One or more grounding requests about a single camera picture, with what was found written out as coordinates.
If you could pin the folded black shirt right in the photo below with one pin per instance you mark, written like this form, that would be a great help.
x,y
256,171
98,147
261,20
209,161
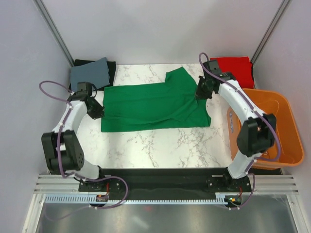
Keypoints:
x,y
252,76

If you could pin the right aluminium corner post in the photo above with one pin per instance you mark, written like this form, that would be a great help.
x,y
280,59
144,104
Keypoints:
x,y
270,29

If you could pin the left aluminium corner post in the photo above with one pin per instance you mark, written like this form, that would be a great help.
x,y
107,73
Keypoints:
x,y
54,30

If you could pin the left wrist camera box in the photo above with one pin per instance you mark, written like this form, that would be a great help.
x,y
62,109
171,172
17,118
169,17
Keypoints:
x,y
84,88

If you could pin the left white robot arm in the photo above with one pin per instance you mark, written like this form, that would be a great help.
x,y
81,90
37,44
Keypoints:
x,y
63,152

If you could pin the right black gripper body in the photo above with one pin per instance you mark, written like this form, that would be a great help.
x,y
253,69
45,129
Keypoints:
x,y
203,87

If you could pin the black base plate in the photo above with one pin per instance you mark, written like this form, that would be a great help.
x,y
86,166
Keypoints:
x,y
164,183

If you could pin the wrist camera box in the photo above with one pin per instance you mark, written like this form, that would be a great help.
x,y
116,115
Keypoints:
x,y
212,66
84,88

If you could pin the orange plastic basket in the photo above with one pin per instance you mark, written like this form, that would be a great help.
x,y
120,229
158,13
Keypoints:
x,y
292,153

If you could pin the folded red shirt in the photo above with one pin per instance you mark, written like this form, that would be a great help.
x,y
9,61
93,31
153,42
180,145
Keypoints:
x,y
239,67

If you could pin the white slotted cable duct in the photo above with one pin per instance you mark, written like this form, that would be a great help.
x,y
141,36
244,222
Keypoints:
x,y
96,199

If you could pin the folded black shirt left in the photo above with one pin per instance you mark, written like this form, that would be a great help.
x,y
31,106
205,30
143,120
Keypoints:
x,y
111,66

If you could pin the folded grey-blue shirt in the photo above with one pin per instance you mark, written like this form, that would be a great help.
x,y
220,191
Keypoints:
x,y
94,72

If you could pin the folded black shirt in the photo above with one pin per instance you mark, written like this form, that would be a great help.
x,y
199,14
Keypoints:
x,y
111,66
252,76

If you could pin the aluminium rail frame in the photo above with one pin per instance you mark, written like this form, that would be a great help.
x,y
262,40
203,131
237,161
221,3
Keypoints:
x,y
265,184

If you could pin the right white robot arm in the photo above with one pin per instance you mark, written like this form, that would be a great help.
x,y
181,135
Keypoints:
x,y
258,131

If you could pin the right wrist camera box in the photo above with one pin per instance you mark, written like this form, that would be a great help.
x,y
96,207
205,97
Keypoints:
x,y
212,66

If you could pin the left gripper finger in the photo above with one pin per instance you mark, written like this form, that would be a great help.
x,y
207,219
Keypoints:
x,y
101,112
96,116

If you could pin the green polo shirt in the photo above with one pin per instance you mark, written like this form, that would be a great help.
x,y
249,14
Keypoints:
x,y
171,104

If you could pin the aluminium corner post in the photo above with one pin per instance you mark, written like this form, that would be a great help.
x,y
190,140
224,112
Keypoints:
x,y
54,30
270,29

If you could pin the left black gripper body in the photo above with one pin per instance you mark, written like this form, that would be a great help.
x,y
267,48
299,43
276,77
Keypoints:
x,y
95,110

